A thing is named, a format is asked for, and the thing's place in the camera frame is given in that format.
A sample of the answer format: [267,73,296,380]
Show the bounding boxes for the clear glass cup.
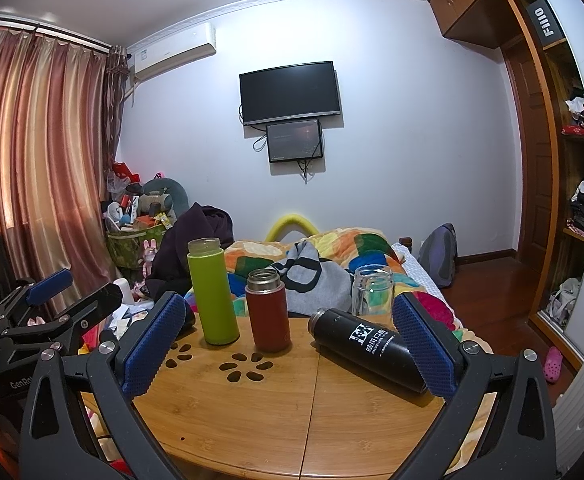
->
[352,264,398,331]

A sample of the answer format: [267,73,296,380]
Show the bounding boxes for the patterned brown curtain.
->
[103,46,134,181]

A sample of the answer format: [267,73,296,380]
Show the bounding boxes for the grey backpack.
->
[417,223,459,289]

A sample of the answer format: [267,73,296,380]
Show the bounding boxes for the grey cloth with black print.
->
[272,241,353,318]

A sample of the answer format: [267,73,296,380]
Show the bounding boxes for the white bag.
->
[547,277,582,318]

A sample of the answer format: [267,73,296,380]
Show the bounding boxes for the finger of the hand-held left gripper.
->
[2,282,124,347]
[0,268,74,331]

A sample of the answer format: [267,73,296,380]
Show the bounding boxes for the red cup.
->
[245,268,292,352]

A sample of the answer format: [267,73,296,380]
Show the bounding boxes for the green storage basket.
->
[106,222,168,270]

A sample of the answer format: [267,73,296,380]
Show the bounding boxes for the black monitor cable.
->
[297,157,323,183]

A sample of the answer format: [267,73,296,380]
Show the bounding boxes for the yellow foam tube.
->
[264,214,320,243]

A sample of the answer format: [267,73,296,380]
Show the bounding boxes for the pink slipper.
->
[543,346,563,384]

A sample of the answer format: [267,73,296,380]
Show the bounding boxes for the pink bunny toy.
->
[142,240,159,276]

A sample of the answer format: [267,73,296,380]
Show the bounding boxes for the curtain rod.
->
[0,17,113,53]

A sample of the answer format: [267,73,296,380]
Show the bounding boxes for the grey plush toy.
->
[139,175,189,221]

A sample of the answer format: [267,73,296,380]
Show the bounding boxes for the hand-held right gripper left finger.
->
[19,292,195,480]

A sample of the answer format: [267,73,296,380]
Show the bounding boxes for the small black wall monitor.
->
[265,119,324,163]

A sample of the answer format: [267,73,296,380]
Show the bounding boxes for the dark folded clothes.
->
[569,176,584,233]

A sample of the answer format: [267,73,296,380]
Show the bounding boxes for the red bag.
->
[111,161,140,186]

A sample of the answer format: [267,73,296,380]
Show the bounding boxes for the wooden wardrobe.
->
[494,0,584,376]

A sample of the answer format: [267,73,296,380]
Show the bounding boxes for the black labelled box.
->
[524,0,569,50]

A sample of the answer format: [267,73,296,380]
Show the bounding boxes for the wooden door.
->
[502,42,553,261]

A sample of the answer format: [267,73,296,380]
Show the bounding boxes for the black printed cup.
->
[307,308,428,395]

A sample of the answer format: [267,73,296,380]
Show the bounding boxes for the wooden overhead cabinet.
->
[428,0,523,50]

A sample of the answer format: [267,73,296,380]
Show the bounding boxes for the black television cable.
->
[252,105,270,152]

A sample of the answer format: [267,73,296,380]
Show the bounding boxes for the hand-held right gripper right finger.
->
[387,291,555,480]

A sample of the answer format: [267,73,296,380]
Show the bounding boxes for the green cup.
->
[187,238,241,346]

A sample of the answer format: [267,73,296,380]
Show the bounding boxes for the large black wall television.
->
[238,60,343,126]

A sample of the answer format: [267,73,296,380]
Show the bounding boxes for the pink curtain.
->
[0,25,123,291]

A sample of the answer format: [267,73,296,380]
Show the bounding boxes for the white air conditioner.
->
[129,22,218,83]

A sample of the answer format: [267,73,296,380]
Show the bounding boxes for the dark purple garment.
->
[147,202,235,301]

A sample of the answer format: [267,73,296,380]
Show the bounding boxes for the colourful patchwork blanket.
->
[184,228,465,333]

